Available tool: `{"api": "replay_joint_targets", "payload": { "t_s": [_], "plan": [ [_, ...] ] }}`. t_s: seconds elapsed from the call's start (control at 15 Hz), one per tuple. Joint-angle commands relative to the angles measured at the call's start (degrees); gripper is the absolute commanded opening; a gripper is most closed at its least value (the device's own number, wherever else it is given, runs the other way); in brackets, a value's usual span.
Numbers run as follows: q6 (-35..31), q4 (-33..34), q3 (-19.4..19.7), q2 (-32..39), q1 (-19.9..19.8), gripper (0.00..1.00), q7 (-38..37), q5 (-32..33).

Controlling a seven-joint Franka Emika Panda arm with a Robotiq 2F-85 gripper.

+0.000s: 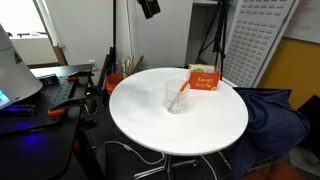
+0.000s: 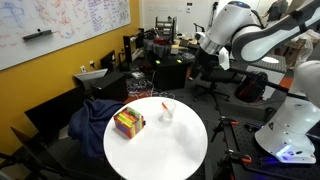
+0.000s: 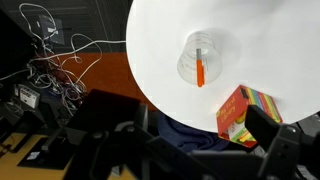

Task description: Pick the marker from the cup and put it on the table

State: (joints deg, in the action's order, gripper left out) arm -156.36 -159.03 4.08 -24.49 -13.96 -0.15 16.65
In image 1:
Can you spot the black orange bar clamp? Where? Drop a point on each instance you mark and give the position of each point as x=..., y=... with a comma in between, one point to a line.
x=80, y=75
x=66, y=106

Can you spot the black perforated breadboard table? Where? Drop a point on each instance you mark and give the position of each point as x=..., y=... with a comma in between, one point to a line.
x=40, y=150

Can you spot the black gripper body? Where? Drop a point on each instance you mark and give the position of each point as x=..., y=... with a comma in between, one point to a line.
x=149, y=8

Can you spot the clear plastic cup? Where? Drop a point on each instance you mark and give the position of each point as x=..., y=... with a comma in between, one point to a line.
x=173, y=105

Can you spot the colourful book box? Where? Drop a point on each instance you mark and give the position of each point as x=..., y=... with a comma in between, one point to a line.
x=204, y=81

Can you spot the white wall outlet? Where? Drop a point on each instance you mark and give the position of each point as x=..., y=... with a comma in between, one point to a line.
x=91, y=63

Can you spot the chrome table base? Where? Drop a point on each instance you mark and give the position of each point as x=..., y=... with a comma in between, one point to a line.
x=168, y=166

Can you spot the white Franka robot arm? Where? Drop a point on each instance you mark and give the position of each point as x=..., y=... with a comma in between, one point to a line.
x=13, y=73

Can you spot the white perforated panel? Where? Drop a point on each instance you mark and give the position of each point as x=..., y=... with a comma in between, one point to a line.
x=256, y=40

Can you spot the wooden sticks bundle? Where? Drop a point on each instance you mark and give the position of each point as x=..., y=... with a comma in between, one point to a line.
x=128, y=68

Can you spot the orange marker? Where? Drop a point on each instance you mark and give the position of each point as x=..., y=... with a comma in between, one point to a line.
x=183, y=86

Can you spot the dark blue blanket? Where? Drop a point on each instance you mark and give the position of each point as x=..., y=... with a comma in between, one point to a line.
x=273, y=126

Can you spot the orange bucket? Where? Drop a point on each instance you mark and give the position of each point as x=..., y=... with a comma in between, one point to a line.
x=112, y=83

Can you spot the black vertical pole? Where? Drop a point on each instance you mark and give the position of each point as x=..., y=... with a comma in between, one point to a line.
x=114, y=33

